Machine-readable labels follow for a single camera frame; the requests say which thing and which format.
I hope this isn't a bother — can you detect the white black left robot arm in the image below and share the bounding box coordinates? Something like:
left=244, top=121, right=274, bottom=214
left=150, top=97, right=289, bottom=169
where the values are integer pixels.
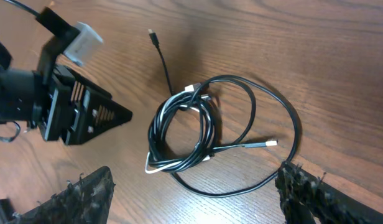
left=0, top=43, right=132, bottom=146

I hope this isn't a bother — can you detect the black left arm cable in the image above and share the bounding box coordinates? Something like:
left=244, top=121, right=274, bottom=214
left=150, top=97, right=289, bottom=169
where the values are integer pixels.
left=3, top=0, right=40, bottom=17

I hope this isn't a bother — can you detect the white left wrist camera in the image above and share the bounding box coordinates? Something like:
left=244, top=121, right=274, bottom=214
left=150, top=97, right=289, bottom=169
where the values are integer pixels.
left=63, top=22, right=104, bottom=67

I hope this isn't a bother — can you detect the long black usb cable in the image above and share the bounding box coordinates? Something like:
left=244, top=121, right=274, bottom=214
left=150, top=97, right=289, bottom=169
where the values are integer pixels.
left=147, top=29, right=301, bottom=198

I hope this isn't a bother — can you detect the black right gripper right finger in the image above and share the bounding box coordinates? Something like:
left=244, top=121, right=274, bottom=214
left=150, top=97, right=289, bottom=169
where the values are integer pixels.
left=275, top=162, right=383, bottom=224

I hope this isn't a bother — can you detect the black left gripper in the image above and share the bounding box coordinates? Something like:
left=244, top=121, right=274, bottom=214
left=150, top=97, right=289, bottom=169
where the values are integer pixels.
left=29, top=65, right=132, bottom=146

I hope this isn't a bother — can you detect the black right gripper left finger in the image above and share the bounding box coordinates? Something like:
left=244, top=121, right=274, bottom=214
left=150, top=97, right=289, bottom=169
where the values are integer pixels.
left=0, top=166, right=115, bottom=224

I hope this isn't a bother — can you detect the white usb cable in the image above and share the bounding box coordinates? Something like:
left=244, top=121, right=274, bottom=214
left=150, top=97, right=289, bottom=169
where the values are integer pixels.
left=144, top=82, right=211, bottom=175

